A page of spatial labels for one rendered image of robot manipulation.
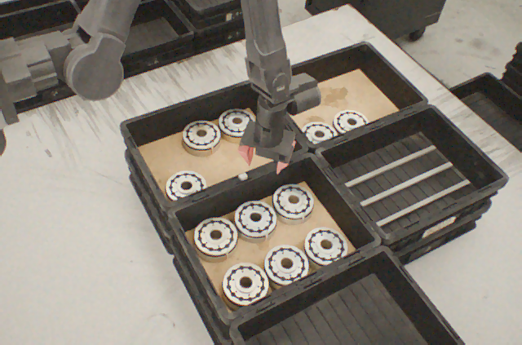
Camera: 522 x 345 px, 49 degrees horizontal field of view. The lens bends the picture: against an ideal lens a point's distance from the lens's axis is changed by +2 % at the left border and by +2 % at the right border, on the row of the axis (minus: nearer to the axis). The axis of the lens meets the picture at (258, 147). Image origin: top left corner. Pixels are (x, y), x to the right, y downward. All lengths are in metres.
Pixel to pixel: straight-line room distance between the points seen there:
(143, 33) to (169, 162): 1.21
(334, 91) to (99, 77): 1.02
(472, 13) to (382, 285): 2.64
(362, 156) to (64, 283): 0.84
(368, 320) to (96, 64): 0.82
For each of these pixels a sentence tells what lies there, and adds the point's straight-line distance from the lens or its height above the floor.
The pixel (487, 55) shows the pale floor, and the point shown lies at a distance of 3.50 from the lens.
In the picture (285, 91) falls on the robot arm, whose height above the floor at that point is 1.30.
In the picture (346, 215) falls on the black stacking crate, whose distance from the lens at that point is 1.38.
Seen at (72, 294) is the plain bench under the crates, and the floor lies 0.70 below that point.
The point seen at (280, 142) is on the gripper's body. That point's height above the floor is 1.16.
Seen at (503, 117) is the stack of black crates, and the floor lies 0.27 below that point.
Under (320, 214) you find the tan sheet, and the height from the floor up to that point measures 0.83.
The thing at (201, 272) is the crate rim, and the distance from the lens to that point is 1.23.
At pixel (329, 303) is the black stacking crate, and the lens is 1.33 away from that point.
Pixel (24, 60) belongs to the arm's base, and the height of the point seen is 1.48.
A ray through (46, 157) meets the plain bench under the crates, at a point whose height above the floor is 0.70.
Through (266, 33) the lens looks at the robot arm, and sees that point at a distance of 0.98.
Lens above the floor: 2.01
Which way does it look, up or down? 49 degrees down
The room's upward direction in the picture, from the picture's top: 7 degrees clockwise
